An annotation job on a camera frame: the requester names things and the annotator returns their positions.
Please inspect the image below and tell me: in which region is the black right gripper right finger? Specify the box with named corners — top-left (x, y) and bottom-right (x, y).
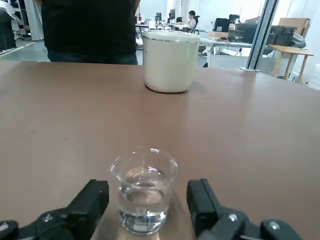
top-left (186, 178), bottom-right (305, 240)

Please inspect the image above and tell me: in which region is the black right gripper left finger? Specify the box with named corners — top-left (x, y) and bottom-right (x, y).
top-left (0, 179), bottom-right (110, 240)

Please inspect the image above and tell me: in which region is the small clear glass measuring cup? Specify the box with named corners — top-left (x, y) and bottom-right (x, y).
top-left (108, 147), bottom-right (179, 235)

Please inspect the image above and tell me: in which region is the white round lidded trash can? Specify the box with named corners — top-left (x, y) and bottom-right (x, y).
top-left (142, 29), bottom-right (201, 94)

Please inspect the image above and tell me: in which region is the standing person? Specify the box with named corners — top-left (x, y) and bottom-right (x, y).
top-left (40, 0), bottom-right (141, 66)

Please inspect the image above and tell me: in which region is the light wooden side table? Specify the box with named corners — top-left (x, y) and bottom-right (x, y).
top-left (267, 44), bottom-right (315, 81)

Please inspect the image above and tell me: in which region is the seated person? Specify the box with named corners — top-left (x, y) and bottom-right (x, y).
top-left (186, 10), bottom-right (199, 34)

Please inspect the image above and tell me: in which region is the black aluminium frame post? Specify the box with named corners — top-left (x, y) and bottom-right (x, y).
top-left (239, 0), bottom-right (279, 73)

